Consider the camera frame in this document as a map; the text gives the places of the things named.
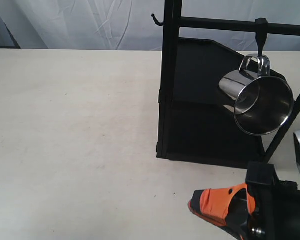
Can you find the black metal mug rack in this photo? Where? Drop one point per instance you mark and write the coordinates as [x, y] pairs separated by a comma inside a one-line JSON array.
[[194, 125]]

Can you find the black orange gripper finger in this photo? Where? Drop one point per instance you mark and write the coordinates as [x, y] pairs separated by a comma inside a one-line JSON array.
[[213, 205], [242, 226]]

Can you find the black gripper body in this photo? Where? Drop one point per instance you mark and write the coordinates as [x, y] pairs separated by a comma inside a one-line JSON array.
[[261, 179]]

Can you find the black hanging hook on bar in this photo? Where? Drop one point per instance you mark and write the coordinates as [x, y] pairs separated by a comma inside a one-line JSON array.
[[261, 34]]

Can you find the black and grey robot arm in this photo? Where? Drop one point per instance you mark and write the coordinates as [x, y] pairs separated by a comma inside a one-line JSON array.
[[286, 207]]

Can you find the stainless steel mug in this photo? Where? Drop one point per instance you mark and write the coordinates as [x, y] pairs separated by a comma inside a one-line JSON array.
[[260, 103]]

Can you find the black side hook on post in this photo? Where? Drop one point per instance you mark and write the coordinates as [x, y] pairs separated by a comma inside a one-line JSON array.
[[158, 23]]

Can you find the white backdrop cloth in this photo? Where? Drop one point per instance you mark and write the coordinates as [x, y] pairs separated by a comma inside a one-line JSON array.
[[119, 24]]

